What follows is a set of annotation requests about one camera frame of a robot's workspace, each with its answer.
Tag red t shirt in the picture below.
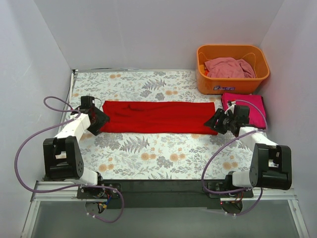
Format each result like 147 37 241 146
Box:
101 101 218 135

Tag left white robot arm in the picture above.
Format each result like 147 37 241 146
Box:
43 96 110 185

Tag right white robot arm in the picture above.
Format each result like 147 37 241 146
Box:
201 102 292 194

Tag folded magenta t shirt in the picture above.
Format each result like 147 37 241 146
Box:
221 93 267 129

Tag floral patterned table mat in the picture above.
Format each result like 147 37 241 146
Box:
69 70 252 179

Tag orange plastic basket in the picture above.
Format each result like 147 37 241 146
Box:
196 45 270 95

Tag pink crumpled t shirt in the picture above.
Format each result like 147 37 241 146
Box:
205 58 256 79

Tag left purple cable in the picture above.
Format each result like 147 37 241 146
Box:
14 96 125 224

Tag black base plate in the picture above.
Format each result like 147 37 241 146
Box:
76 178 255 211

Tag aluminium frame rail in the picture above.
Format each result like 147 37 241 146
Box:
22 181 309 238

